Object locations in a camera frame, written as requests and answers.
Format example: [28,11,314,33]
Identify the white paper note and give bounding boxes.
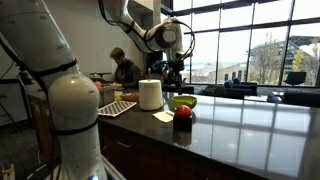
[153,110,174,123]

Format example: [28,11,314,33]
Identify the yellow cup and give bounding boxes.
[114,91,122,101]

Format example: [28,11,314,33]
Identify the green bowl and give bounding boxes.
[171,95,197,109]

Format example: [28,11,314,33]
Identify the seated person dark hoodie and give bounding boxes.
[109,47,141,89]

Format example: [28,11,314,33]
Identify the grey storage bin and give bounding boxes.
[99,86,115,107]

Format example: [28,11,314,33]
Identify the dark sofa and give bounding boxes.
[197,77,257,99]

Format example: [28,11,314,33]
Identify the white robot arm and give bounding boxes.
[0,0,192,180]

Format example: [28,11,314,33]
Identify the checkered patterned mat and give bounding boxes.
[98,101,136,117]

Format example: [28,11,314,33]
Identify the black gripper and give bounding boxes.
[165,60,184,89]

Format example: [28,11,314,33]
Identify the white cylindrical container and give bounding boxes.
[139,79,163,110]

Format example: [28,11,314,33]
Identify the black office chair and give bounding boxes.
[284,72,306,86]

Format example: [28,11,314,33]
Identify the orange brown plate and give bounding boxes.
[120,92,139,102]

